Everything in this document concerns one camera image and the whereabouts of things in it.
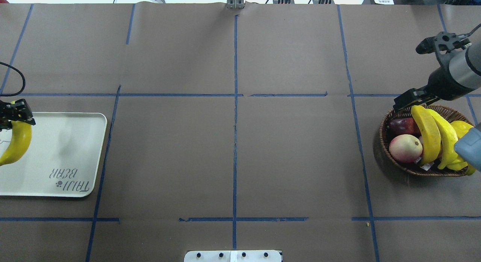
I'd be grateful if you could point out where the brown wicker basket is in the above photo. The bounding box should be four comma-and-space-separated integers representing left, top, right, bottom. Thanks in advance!
373, 105, 474, 177

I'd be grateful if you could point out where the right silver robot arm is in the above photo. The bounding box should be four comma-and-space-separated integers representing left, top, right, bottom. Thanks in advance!
393, 32, 481, 112

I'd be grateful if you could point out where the yellow lemon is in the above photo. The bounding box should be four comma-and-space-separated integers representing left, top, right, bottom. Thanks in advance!
450, 120, 474, 140

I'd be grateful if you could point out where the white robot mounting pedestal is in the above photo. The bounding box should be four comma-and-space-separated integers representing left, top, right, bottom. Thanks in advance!
184, 250, 283, 262

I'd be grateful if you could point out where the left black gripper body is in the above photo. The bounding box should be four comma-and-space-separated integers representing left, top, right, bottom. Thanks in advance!
0, 99, 36, 129

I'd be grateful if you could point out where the dark red mango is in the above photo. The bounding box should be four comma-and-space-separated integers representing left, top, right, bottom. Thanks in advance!
388, 117, 421, 137

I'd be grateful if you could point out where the cream bear tray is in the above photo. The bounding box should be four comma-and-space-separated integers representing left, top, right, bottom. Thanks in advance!
0, 112, 107, 198

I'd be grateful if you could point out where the aluminium frame post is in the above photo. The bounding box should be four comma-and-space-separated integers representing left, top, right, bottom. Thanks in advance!
226, 0, 245, 9

